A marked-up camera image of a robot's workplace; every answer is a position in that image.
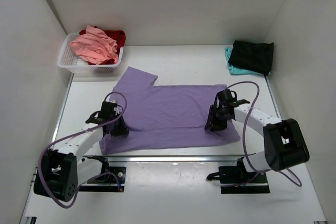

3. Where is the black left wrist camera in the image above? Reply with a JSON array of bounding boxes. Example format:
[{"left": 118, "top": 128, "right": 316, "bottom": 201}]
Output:
[{"left": 99, "top": 101, "right": 118, "bottom": 120}]

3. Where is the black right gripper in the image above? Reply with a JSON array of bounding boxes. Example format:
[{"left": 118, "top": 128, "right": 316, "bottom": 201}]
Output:
[{"left": 205, "top": 106, "right": 231, "bottom": 133}]

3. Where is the aluminium table edge rail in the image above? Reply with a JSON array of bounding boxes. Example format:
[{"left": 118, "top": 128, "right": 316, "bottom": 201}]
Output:
[{"left": 104, "top": 155, "right": 242, "bottom": 163}]

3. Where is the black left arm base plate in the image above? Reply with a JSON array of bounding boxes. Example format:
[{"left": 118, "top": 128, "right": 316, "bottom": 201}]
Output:
[{"left": 79, "top": 163, "right": 127, "bottom": 193}]

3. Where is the folded black t shirt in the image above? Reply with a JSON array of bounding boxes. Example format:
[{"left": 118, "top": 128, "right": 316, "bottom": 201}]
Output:
[{"left": 228, "top": 40, "right": 275, "bottom": 76}]

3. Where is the pink t shirt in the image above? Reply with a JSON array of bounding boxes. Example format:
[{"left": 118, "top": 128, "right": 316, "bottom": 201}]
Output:
[{"left": 69, "top": 24, "right": 119, "bottom": 65}]

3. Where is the dark red t shirt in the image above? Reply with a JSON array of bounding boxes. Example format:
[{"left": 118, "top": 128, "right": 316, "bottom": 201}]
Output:
[{"left": 78, "top": 26, "right": 127, "bottom": 65}]

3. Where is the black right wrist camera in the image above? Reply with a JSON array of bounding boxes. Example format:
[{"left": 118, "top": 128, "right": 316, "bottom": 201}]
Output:
[{"left": 216, "top": 89, "right": 237, "bottom": 106}]

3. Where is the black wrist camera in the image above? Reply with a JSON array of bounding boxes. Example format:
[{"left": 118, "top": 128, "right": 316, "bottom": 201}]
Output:
[
  {"left": 99, "top": 101, "right": 118, "bottom": 120},
  {"left": 216, "top": 89, "right": 237, "bottom": 106}
]

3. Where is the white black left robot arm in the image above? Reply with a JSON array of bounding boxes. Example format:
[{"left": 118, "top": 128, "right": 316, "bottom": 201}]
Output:
[{"left": 34, "top": 113, "right": 127, "bottom": 209}]

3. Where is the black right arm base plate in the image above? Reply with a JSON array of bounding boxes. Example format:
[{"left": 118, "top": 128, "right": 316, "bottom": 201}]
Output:
[{"left": 206, "top": 164, "right": 270, "bottom": 195}]

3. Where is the folded teal t shirt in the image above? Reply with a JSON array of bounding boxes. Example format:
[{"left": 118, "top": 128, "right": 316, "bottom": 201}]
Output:
[{"left": 224, "top": 47, "right": 259, "bottom": 75}]

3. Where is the white plastic basket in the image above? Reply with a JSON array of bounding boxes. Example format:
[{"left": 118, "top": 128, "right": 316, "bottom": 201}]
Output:
[{"left": 57, "top": 33, "right": 124, "bottom": 74}]

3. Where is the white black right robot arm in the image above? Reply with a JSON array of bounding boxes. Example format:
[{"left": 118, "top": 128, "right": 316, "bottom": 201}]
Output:
[{"left": 205, "top": 100, "right": 310, "bottom": 186}]

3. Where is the purple t shirt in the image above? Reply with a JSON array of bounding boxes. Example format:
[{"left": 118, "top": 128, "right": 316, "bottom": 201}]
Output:
[{"left": 99, "top": 67, "right": 240, "bottom": 155}]

